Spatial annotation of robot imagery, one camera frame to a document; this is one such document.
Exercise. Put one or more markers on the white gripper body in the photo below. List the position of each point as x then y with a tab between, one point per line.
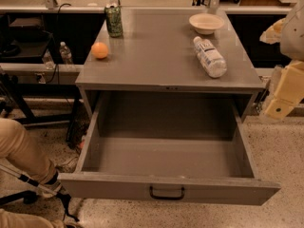
294	37

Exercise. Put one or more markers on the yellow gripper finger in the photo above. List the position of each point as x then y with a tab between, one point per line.
276	109

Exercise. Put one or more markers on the clear plastic water bottle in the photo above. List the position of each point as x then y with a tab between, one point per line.
209	57

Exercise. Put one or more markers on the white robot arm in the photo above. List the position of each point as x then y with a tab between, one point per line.
289	32

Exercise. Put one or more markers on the open grey top drawer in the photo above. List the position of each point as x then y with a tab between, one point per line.
167	140

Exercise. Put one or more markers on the small clear water bottle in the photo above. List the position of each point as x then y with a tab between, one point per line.
65	53

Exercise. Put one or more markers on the white bowl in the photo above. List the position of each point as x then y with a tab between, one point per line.
205	23

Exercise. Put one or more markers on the grey metal cabinet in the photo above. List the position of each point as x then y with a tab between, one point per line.
156	53

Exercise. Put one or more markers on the orange fruit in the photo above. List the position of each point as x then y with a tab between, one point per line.
99	50

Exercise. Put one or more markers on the green drink can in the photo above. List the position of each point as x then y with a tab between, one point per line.
113	20

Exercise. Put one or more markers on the black and white cane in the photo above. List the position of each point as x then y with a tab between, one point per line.
64	198

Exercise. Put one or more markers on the person leg in khaki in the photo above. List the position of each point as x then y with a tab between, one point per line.
17	146

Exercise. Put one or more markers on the black drawer handle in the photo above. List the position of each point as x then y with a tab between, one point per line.
166	194

